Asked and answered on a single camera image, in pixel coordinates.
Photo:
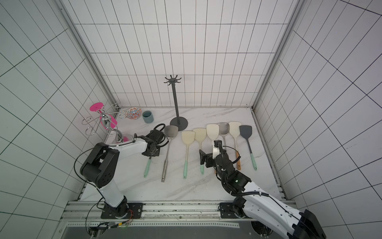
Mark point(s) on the teal ceramic cup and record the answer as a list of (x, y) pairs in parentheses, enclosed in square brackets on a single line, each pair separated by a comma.
[(147, 116)]

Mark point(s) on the grey spatula mint handle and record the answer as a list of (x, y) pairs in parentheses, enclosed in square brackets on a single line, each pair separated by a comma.
[(246, 133)]

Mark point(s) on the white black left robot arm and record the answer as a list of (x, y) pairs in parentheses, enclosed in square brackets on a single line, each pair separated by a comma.
[(100, 166)]

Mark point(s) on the cream spatula mint handle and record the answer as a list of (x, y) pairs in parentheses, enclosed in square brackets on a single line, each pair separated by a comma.
[(201, 134)]

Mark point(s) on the grey metal utensil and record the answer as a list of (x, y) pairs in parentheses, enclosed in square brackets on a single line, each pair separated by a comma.
[(170, 131)]

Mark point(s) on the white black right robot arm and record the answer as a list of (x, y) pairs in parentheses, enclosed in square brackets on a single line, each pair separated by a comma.
[(253, 202)]

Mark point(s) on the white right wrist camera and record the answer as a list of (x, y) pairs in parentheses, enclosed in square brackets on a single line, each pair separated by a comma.
[(217, 148)]

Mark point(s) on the grey utensil rack stand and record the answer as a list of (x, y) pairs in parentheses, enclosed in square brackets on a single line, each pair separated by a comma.
[(178, 121)]

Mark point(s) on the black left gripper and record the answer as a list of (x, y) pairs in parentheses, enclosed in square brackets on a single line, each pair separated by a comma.
[(152, 150)]

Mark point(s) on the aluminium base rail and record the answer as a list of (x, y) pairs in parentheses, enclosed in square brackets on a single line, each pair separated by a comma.
[(217, 213)]

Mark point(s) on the cream spatula light wood handle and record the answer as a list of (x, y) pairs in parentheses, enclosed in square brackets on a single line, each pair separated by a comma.
[(235, 132)]

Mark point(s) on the cream spoon mint handle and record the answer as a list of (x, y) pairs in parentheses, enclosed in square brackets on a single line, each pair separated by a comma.
[(188, 137)]

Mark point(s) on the pink plastic wine glass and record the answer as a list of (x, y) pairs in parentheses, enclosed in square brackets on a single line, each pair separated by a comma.
[(106, 120)]

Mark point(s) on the grey utensil mint handle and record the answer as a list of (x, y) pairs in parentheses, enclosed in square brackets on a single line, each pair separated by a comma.
[(147, 168)]

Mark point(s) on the chrome wine glass holder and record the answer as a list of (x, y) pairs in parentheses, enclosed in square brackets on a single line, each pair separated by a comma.
[(93, 125)]

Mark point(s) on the cream utensil dark wood handle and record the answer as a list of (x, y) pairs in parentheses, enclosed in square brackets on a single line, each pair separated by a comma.
[(224, 129)]

